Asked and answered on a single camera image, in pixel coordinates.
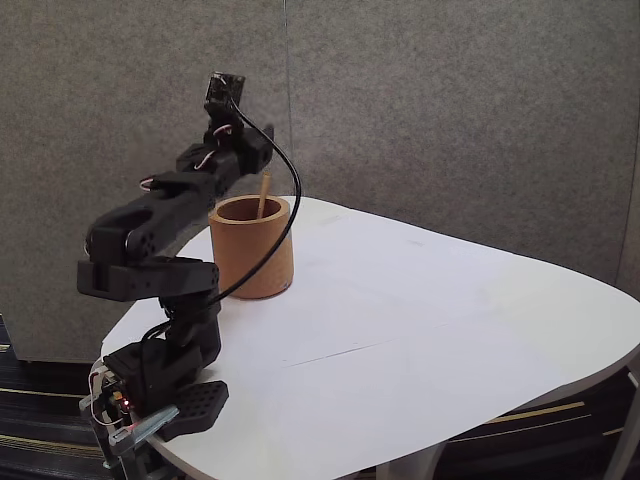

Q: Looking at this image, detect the brown cylindrical pen holder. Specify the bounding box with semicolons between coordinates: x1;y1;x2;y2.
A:
208;194;295;300

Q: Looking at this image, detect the metal table clamp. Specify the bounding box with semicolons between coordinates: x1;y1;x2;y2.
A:
102;405;180;480

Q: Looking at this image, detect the bare camera circuit board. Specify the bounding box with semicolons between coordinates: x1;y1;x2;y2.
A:
204;71;246;107

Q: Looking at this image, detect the white table leg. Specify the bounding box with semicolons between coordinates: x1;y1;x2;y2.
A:
375;442;447;480
605;367;640;480

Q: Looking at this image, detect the tan wooden pen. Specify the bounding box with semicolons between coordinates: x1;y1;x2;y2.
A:
256;172;274;220

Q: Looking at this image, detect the black camera cable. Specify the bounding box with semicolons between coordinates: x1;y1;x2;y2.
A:
141;97;303;361

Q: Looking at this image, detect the controller board with red LED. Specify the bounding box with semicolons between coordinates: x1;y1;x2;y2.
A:
99;374;137;417

